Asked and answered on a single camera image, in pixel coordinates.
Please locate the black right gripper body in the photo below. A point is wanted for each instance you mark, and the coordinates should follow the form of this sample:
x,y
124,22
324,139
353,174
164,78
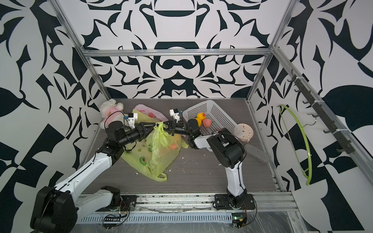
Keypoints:
x,y
180,129

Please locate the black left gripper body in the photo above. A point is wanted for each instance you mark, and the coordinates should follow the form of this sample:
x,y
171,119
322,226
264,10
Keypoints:
x,y
134,135

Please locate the green avocado print plastic bag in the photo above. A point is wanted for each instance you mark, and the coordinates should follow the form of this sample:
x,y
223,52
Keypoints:
x,y
162,155

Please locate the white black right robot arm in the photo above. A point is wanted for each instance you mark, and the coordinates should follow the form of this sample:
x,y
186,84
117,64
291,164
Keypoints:
x,y
228,149

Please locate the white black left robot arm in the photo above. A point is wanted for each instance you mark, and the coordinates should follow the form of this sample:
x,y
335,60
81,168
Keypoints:
x,y
57,208

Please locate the pink apple print plastic bag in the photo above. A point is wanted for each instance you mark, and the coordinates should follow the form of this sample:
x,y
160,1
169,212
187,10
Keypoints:
x,y
150,112

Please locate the yellow fruit lower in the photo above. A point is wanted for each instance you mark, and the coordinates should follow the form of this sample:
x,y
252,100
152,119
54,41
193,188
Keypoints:
x,y
199,121

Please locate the yellow fruit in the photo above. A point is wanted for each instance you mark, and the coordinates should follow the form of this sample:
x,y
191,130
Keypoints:
x,y
201,116
199,121

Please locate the yellow fruit upper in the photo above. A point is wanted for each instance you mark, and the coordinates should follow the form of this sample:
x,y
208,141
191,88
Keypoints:
x,y
201,116

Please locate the white plush bear pink shirt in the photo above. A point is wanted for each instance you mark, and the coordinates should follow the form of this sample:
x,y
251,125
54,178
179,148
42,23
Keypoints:
x,y
111,111

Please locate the white perforated plastic basket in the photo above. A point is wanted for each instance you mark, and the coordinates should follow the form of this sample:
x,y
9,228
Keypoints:
x,y
220,119

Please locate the beige round perforated disc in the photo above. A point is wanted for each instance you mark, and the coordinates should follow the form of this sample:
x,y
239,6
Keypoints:
x,y
247,132

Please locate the grey oblong pad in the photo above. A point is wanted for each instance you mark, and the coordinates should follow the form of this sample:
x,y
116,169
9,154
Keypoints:
x,y
257,154

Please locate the black connector block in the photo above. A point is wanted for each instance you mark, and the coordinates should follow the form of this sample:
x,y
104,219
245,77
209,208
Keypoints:
x,y
111,221

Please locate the green circuit board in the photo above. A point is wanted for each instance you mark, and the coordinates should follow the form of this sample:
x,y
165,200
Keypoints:
x,y
239,220

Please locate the green hoop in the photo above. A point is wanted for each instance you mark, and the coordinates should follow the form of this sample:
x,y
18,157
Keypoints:
x,y
307,173

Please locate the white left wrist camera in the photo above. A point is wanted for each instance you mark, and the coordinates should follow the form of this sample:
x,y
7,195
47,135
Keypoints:
x,y
131,119

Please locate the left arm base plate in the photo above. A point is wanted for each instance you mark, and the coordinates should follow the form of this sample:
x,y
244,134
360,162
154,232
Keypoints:
x,y
123,202

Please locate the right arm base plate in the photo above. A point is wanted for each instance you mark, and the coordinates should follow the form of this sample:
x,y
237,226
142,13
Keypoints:
x,y
229,202

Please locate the black wall hook rail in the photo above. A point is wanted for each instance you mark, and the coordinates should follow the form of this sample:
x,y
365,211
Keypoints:
x,y
314,101

